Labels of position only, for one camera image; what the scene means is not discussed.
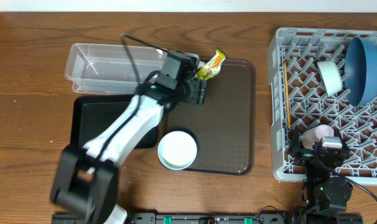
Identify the light blue rice bowl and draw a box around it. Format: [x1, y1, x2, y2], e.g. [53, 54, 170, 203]
[157, 131, 198, 170]

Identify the clear plastic bin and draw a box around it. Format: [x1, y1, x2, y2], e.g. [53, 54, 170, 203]
[65, 43, 166, 95]

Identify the small mint green bowl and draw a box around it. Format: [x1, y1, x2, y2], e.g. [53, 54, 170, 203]
[317, 60, 343, 97]

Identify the wooden chopstick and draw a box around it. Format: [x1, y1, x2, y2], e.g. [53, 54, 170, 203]
[284, 63, 291, 129]

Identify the yellow snack wrapper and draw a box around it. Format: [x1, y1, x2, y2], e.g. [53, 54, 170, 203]
[196, 49, 226, 80]

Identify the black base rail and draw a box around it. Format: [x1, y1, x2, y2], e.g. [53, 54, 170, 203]
[50, 212, 363, 224]

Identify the grey dishwasher rack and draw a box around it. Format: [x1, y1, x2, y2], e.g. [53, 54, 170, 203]
[268, 27, 377, 186]

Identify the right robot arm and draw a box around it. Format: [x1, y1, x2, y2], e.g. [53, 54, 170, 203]
[288, 128, 353, 223]

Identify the black plastic tray bin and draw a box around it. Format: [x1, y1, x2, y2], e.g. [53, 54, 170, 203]
[70, 93, 160, 152]

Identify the small pink cup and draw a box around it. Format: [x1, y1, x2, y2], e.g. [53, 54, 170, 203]
[302, 124, 334, 149]

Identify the large dark blue bowl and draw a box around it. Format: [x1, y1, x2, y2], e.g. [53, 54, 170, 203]
[344, 37, 377, 106]

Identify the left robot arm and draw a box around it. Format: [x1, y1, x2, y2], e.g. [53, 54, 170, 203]
[50, 80, 207, 223]

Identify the brown serving tray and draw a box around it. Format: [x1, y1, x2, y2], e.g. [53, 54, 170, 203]
[166, 59, 256, 176]

